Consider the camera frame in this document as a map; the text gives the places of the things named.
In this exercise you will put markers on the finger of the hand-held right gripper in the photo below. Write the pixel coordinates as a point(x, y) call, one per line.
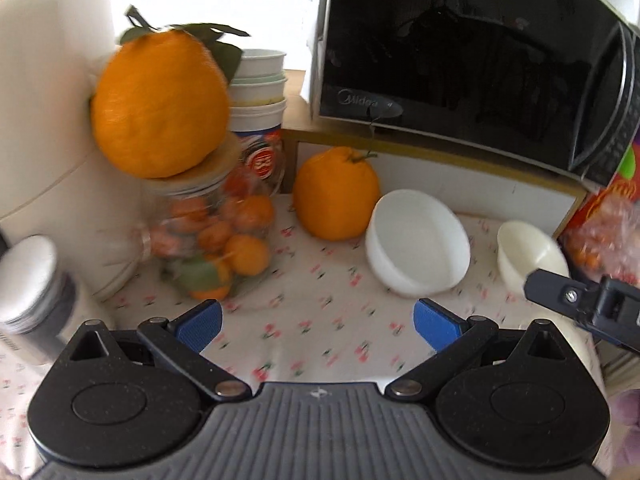
point(555, 292)

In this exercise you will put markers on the stack of paper cups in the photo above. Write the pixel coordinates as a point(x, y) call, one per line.
point(257, 95)

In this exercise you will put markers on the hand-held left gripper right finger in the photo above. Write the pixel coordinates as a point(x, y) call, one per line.
point(435, 322)

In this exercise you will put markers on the purple and green toy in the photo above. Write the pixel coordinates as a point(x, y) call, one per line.
point(630, 165)

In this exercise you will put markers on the white air fryer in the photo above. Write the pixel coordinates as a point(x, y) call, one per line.
point(50, 110)

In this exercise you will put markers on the red cardboard box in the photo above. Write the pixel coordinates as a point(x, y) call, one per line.
point(615, 195)

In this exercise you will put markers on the clear plastic jar dark contents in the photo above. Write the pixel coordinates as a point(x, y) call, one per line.
point(35, 300)

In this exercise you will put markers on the large orange with leaves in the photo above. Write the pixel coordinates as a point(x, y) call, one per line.
point(160, 105)

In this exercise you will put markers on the glass jar of small oranges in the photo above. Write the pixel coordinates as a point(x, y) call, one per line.
point(225, 240)

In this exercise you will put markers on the white bowl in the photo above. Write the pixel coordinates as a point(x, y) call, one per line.
point(417, 240)

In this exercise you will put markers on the black microwave oven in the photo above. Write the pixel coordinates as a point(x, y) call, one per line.
point(450, 50)

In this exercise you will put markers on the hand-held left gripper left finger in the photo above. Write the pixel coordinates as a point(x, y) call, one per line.
point(202, 322)

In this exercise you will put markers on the cherry print tablecloth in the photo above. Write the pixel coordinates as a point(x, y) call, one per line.
point(325, 310)

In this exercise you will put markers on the plastic bag of small oranges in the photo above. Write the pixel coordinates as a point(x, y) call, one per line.
point(595, 240)

